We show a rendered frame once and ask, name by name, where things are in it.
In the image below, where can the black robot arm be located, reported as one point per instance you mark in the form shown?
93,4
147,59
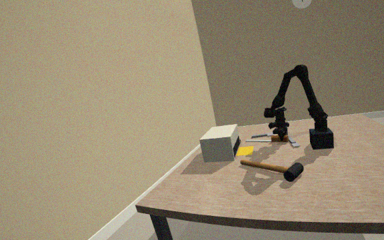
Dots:
315,109

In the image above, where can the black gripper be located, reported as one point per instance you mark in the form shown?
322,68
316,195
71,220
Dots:
281,130

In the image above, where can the mallet with wooden handle and black head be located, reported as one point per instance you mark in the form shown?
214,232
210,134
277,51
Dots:
290,174

